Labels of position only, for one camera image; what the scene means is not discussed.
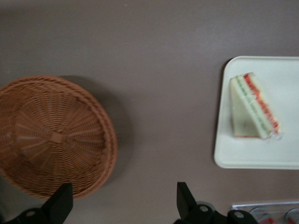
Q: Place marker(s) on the clear acrylic can box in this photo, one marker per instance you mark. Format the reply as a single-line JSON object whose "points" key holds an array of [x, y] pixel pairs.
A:
{"points": [[280, 204]]}

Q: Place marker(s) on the triangular sandwich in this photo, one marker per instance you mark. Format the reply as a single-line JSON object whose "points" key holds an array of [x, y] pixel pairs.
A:
{"points": [[243, 112]]}

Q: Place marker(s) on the cream plastic tray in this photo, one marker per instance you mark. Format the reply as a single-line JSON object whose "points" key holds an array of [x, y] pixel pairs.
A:
{"points": [[252, 154]]}

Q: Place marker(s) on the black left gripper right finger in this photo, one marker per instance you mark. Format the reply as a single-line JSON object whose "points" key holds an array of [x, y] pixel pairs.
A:
{"points": [[187, 205]]}

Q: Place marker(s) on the red white drink can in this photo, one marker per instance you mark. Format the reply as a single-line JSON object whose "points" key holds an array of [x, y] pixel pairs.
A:
{"points": [[293, 217], [262, 215]]}

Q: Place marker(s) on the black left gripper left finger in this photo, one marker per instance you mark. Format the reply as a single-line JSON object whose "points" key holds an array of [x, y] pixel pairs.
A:
{"points": [[60, 205]]}

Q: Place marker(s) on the brown round wicker basket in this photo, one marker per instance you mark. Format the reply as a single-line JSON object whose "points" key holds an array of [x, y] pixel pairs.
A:
{"points": [[58, 130]]}

